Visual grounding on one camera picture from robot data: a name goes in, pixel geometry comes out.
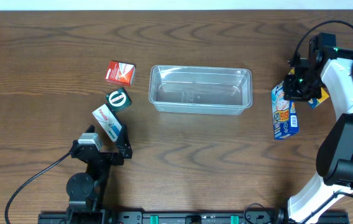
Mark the red medicine box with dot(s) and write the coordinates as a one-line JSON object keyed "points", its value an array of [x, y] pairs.
{"points": [[120, 73]]}

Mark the blue Kool Fever box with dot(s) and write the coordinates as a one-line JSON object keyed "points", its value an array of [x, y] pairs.
{"points": [[285, 120]]}

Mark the yellow medicine box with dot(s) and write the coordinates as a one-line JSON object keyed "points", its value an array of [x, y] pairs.
{"points": [[319, 99]]}

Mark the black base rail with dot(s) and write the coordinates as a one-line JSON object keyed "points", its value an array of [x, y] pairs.
{"points": [[161, 218]]}

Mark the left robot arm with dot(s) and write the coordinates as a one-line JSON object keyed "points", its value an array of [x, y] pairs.
{"points": [[86, 189]]}

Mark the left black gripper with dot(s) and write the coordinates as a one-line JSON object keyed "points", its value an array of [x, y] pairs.
{"points": [[123, 147]]}

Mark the clear plastic container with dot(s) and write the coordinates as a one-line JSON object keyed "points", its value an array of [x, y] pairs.
{"points": [[200, 90]]}

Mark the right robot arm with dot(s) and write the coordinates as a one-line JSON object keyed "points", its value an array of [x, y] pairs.
{"points": [[330, 67]]}

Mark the white Panadol box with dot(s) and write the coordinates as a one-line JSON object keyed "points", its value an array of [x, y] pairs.
{"points": [[108, 121]]}

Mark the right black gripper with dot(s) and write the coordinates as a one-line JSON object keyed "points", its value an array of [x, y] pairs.
{"points": [[302, 91]]}

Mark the green round-logo box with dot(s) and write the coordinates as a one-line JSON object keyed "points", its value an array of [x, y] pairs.
{"points": [[118, 100]]}

